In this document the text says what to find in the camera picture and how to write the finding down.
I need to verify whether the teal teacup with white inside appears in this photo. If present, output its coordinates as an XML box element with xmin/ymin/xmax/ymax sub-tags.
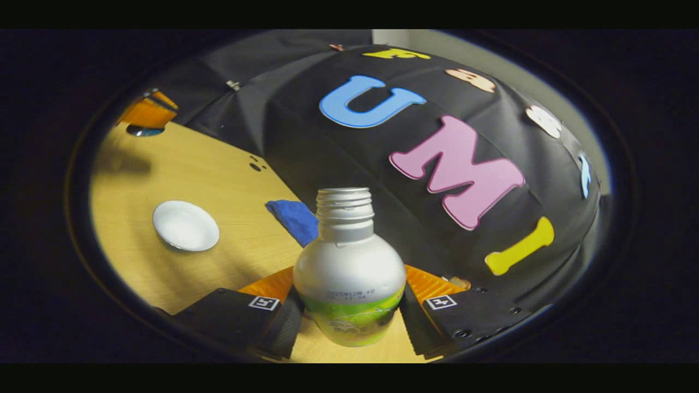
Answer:
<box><xmin>152</xmin><ymin>200</ymin><xmax>220</xmax><ymax>252</ymax></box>

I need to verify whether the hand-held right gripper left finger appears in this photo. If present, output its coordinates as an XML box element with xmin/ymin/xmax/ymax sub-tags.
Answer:
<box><xmin>156</xmin><ymin>266</ymin><xmax>306</xmax><ymax>361</ymax></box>

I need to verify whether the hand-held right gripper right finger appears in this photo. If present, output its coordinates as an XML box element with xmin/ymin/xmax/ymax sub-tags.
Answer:
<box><xmin>399</xmin><ymin>265</ymin><xmax>533</xmax><ymax>358</ymax></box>

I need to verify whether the blue towel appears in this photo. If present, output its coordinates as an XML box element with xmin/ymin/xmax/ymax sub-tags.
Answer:
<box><xmin>265</xmin><ymin>200</ymin><xmax>320</xmax><ymax>248</ymax></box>

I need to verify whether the silver green water bottle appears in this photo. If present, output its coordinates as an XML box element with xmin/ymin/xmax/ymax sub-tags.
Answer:
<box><xmin>293</xmin><ymin>187</ymin><xmax>407</xmax><ymax>348</ymax></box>

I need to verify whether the black backdrop cloth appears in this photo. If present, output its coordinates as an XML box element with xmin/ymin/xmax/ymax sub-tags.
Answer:
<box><xmin>147</xmin><ymin>30</ymin><xmax>612</xmax><ymax>317</ymax></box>

